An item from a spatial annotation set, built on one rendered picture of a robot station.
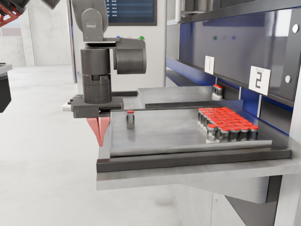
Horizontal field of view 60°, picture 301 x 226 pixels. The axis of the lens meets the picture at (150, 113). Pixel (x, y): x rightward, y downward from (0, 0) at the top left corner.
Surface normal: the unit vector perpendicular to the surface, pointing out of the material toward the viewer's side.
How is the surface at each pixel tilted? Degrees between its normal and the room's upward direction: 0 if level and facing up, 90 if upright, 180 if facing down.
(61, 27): 90
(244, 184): 90
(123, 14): 90
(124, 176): 0
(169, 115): 90
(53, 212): 0
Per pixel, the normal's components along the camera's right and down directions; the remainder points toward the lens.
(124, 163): 0.15, 0.29
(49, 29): 0.43, 0.26
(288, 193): -0.99, 0.04
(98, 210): 0.00, -0.96
